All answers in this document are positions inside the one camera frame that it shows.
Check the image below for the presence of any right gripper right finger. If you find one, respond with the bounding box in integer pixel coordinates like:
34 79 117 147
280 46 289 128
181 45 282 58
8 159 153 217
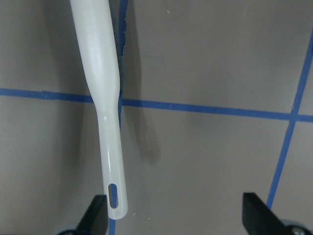
242 192 313 235

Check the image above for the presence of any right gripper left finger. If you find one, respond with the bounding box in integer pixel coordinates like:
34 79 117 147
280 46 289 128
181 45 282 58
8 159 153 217
59 195 109 235

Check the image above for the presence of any white hand brush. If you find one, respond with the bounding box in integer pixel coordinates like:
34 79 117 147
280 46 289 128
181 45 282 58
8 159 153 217
70 0 128 220

